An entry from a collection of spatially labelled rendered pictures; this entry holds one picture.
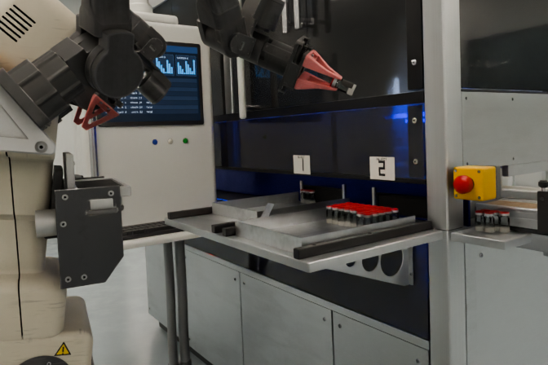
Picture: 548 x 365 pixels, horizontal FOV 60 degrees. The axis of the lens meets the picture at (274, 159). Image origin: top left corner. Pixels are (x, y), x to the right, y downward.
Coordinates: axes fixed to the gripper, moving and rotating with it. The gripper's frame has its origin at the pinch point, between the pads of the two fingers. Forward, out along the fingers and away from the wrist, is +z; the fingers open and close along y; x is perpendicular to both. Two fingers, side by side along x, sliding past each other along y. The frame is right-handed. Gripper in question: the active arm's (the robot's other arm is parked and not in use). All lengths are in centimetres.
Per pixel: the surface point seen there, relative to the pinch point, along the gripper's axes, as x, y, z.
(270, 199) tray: 50, -60, -7
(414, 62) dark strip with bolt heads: 31.8, 3.2, 14.1
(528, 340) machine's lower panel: 29, -54, 76
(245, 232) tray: 2.9, -42.1, -5.6
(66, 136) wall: 372, -300, -292
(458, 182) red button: 12.1, -12.8, 32.3
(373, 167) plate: 31.5, -25.9, 17.0
